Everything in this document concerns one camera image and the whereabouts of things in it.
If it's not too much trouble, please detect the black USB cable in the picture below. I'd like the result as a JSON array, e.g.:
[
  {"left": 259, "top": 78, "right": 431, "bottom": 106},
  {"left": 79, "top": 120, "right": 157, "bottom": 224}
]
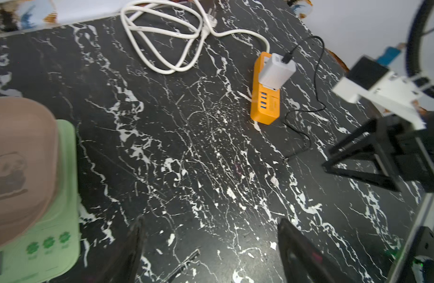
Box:
[{"left": 280, "top": 35, "right": 327, "bottom": 163}]

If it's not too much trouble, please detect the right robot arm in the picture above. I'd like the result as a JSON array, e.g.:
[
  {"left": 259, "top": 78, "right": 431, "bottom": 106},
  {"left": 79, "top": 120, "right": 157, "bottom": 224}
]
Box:
[{"left": 323, "top": 1, "right": 434, "bottom": 283}]

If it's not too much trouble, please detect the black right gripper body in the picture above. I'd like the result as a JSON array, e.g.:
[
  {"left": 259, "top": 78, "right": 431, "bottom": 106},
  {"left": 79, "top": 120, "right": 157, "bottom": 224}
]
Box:
[{"left": 379, "top": 112, "right": 434, "bottom": 193}]

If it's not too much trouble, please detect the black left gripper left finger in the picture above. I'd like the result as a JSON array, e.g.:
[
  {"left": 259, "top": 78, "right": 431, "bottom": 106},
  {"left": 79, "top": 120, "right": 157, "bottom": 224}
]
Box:
[{"left": 94, "top": 215, "right": 146, "bottom": 283}]

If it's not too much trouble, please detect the green electronic scale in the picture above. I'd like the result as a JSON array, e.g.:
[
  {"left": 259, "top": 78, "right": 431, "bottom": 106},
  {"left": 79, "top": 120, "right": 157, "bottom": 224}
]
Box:
[{"left": 0, "top": 120, "right": 81, "bottom": 283}]

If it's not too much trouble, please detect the white USB charger block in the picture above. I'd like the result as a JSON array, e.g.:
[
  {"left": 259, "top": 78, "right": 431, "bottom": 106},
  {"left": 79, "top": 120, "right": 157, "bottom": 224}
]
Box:
[{"left": 258, "top": 53, "right": 297, "bottom": 90}]

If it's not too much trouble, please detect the white power strip cord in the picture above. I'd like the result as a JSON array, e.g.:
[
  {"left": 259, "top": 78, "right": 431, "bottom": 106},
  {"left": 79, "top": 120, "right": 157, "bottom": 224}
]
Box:
[{"left": 120, "top": 0, "right": 271, "bottom": 75}]

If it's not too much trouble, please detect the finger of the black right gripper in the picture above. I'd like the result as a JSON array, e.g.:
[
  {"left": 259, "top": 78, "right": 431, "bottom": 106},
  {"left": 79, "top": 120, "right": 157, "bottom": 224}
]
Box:
[
  {"left": 322, "top": 141, "right": 401, "bottom": 192},
  {"left": 328, "top": 119, "right": 383, "bottom": 156}
]

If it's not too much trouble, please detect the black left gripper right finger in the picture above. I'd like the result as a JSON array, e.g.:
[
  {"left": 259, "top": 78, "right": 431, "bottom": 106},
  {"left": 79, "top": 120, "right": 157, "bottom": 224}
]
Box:
[{"left": 277, "top": 218, "right": 354, "bottom": 283}]

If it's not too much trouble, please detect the orange power strip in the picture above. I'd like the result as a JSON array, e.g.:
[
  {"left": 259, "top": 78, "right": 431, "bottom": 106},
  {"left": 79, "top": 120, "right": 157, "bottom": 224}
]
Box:
[{"left": 250, "top": 52, "right": 280, "bottom": 125}]

